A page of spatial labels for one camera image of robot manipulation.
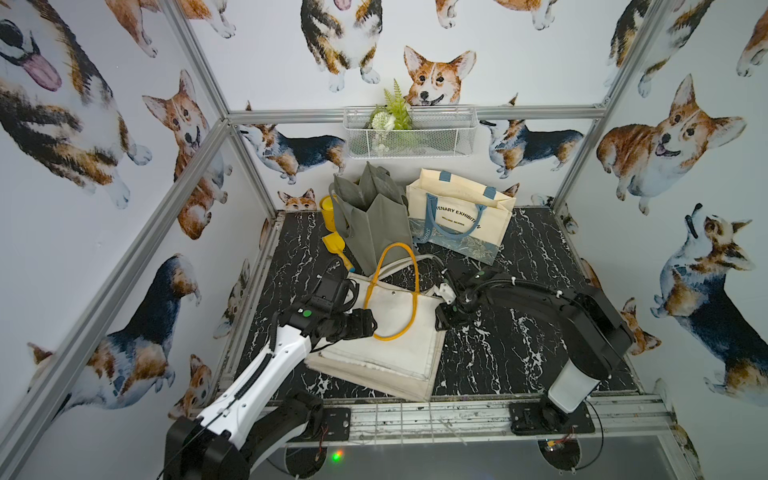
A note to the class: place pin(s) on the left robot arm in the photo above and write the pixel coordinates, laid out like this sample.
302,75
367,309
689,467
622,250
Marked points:
233,435

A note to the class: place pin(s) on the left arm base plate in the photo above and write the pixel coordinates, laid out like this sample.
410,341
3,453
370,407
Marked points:
328,424

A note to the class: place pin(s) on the artificial green fern plant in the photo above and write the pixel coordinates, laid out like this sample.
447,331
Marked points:
391,124

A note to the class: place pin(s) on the grey-green canvas bag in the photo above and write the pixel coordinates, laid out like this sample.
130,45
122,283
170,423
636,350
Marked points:
370,214

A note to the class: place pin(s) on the white wire mesh basket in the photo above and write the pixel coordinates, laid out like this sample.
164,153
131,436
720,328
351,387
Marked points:
439,132

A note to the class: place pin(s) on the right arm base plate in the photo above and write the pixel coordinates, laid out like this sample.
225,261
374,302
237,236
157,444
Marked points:
543,417

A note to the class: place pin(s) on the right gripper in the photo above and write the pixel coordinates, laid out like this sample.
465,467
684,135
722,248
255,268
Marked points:
444,318

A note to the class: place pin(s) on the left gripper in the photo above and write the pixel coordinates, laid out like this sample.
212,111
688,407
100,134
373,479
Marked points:
365,324

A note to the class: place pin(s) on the cream bag with blue handles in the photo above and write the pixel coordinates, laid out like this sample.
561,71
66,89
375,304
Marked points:
458,214

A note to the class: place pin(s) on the cream canvas bag with print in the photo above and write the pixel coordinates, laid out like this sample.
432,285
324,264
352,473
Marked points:
409,390

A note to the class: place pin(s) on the yellow plastic toy shovel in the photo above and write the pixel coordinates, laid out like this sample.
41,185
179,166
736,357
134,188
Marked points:
333,241

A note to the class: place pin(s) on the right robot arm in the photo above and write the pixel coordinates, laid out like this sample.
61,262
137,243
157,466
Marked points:
595,335

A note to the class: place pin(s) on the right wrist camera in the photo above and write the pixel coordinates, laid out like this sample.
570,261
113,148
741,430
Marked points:
446,292

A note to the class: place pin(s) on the white bag with yellow handles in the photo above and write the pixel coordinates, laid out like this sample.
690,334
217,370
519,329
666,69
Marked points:
403,346

